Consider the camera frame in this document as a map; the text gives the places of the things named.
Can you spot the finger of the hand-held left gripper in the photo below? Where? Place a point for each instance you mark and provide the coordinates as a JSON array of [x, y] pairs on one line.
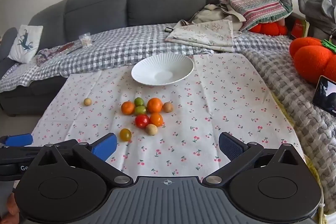
[[18, 140]]

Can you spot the grey checked blanket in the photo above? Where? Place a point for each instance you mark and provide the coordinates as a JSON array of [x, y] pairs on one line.
[[118, 48]]

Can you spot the white ribbed plate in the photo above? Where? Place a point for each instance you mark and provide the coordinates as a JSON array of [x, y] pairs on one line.
[[147, 74]]

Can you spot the yellow-green tomato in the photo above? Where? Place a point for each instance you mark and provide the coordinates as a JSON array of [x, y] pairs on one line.
[[125, 134]]

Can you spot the striped patterned pillow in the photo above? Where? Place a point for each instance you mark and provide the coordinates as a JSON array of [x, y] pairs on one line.
[[257, 8]]

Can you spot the cherry print cloth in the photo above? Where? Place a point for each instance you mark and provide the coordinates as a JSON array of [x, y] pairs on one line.
[[223, 108]]

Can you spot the black smartphone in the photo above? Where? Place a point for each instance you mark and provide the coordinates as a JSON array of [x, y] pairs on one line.
[[325, 94]]

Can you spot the brown longan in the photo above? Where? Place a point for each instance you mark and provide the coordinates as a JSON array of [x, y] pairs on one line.
[[87, 101], [151, 129], [168, 107]]

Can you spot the green tomato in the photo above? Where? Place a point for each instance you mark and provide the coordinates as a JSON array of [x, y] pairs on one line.
[[140, 109], [139, 101]]

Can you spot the grey knit blanket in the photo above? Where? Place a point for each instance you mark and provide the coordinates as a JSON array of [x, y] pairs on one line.
[[302, 113]]

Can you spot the large orange mandarin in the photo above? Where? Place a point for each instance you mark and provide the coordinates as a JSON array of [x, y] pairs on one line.
[[154, 105]]

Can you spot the large orange plush pumpkin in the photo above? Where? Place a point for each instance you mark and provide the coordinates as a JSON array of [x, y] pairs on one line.
[[309, 58]]

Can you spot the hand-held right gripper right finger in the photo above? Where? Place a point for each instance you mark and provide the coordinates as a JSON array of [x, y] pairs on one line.
[[231, 147]]

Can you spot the red slim packet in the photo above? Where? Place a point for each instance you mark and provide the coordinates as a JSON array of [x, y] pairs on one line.
[[69, 47]]

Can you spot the dark grey chair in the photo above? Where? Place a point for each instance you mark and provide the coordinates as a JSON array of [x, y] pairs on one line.
[[6, 45]]

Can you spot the small orange plush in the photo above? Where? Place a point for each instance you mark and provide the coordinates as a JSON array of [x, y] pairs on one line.
[[267, 29]]

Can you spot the beige cloth bag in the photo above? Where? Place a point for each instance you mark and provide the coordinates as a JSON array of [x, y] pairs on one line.
[[207, 14]]

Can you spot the red tomato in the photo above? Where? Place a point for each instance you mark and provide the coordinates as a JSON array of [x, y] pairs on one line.
[[142, 121]]

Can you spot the purple patterned cloth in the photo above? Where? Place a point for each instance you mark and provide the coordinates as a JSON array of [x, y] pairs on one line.
[[47, 56]]

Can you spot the orange tomato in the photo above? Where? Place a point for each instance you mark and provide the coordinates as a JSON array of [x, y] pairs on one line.
[[156, 119]]

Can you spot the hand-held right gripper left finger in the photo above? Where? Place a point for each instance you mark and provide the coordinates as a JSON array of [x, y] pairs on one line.
[[105, 147]]

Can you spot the red book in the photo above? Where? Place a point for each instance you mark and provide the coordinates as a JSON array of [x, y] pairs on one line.
[[299, 28]]

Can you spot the white printed cushion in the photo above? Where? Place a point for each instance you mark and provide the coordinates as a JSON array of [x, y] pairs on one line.
[[32, 32]]

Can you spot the folded floral cloth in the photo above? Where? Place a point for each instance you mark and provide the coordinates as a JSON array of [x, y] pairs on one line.
[[207, 35]]

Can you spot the person's left hand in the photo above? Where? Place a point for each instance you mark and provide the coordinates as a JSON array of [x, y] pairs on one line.
[[11, 204]]

